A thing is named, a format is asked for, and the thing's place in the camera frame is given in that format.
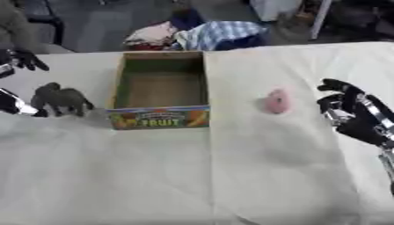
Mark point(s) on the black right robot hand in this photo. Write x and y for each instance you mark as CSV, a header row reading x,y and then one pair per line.
x,y
359,120

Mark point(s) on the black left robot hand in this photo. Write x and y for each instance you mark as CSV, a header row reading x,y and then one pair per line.
x,y
26,60

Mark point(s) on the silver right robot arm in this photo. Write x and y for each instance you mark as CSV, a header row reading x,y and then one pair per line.
x,y
388,164

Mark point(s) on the tan cardboard box green inside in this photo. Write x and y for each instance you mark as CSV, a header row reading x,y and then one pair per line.
x,y
161,90

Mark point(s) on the black chair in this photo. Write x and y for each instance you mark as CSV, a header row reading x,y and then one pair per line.
x,y
47,20

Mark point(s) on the grey toy animal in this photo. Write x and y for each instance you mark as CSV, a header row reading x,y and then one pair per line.
x,y
60,99

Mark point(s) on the pink toy fruit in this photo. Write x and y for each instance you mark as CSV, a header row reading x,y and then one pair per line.
x,y
277,101

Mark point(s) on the white pole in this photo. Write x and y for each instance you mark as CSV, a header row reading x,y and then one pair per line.
x,y
320,19

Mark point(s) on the pink white cloth pile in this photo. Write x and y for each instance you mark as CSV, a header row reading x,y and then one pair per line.
x,y
151,36

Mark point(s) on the white container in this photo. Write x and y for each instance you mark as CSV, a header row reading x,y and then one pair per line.
x,y
274,8

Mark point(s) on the blue white checked cloth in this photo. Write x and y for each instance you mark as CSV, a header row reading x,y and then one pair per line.
x,y
218,34

